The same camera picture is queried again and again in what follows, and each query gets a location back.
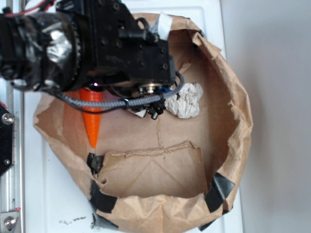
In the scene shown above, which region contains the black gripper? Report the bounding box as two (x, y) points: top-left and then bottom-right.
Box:
(56, 0), (175, 95)

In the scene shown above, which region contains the aluminium frame rail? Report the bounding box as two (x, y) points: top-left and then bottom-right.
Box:
(0, 79), (25, 233)

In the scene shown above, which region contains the brown paper bag tray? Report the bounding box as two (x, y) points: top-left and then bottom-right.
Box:
(34, 16), (253, 233)

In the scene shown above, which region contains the grey braided cable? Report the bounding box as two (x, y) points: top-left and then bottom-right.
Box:
(56, 70), (185, 112)

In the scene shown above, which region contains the white plastic cutting board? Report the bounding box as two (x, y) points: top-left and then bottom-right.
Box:
(23, 0), (244, 233)

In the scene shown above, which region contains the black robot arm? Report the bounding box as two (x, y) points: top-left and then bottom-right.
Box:
(0, 0), (175, 94)

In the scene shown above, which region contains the black mounting bracket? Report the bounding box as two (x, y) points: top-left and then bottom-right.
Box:
(0, 102), (15, 177)

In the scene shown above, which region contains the crumpled white paper ball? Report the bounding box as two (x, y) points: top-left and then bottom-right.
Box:
(164, 83), (204, 119)

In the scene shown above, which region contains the orange plastic toy carrot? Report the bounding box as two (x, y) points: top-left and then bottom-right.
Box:
(80, 88), (102, 148)

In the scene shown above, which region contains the silver corner bracket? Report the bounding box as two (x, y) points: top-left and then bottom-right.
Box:
(0, 211), (19, 233)

